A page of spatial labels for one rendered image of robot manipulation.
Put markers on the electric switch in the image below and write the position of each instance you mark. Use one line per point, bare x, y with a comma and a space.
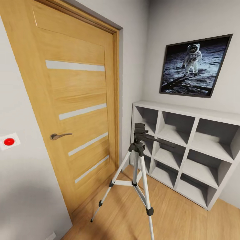
9, 141

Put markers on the door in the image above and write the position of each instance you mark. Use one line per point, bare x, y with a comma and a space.
69, 62

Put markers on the bookcase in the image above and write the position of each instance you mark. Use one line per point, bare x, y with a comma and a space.
216, 179

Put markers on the camera tripod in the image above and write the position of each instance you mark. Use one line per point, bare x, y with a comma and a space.
139, 149

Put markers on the painting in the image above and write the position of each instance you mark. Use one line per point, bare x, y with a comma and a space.
192, 68

